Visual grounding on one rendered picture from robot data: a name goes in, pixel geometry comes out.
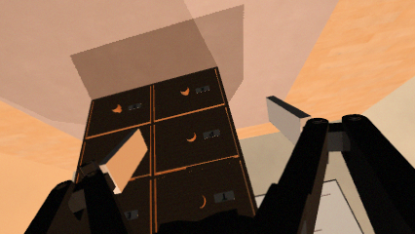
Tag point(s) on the dark brown drawer front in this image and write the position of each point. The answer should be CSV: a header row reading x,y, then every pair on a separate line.
x,y
108,116
197,92
135,201
198,194
193,140
101,147

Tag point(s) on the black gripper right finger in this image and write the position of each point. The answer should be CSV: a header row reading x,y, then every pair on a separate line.
x,y
384,179

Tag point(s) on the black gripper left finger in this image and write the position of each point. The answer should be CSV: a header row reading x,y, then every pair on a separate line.
x,y
65,210

